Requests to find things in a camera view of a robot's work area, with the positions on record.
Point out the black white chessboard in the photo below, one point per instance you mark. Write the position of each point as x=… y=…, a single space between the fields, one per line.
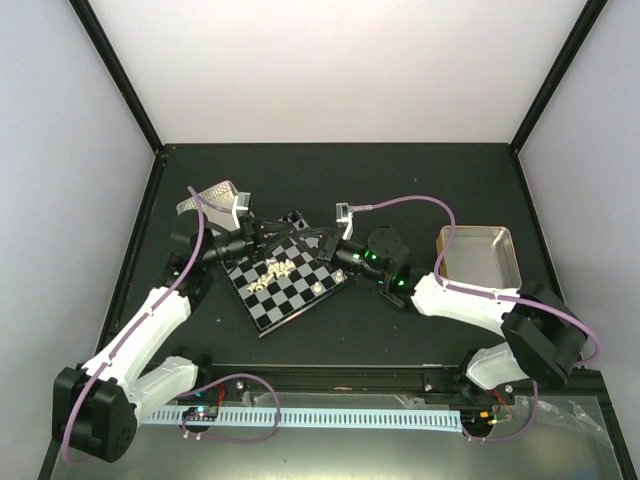
x=287 y=297

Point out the circuit board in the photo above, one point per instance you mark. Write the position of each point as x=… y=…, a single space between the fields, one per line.
x=200 y=414
x=479 y=418

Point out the black mounting rail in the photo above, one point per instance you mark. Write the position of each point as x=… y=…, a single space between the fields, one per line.
x=425 y=379

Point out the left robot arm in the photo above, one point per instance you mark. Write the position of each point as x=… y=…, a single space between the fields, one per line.
x=99 y=405

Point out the left circuit board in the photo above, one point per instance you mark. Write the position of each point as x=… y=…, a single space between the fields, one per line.
x=200 y=414

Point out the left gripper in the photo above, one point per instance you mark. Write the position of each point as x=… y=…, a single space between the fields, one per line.
x=255 y=235

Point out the pile of white chess pieces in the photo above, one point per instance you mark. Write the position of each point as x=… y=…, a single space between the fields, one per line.
x=275 y=270

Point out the black chess pieces row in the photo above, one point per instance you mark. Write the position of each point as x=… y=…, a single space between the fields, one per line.
x=295 y=219

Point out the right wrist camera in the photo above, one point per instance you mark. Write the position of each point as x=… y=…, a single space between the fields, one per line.
x=344 y=219

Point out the pink metal tin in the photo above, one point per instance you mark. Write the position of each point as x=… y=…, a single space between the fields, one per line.
x=216 y=206

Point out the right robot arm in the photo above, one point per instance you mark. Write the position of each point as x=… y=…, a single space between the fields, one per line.
x=541 y=340

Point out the light blue cable duct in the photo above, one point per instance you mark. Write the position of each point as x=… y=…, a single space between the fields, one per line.
x=381 y=419

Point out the right circuit board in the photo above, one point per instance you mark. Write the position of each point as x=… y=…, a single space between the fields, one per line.
x=479 y=418

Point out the gold metal tin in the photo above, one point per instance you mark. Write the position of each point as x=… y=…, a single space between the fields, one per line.
x=479 y=255

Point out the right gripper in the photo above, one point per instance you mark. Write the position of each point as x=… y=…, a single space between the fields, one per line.
x=331 y=245

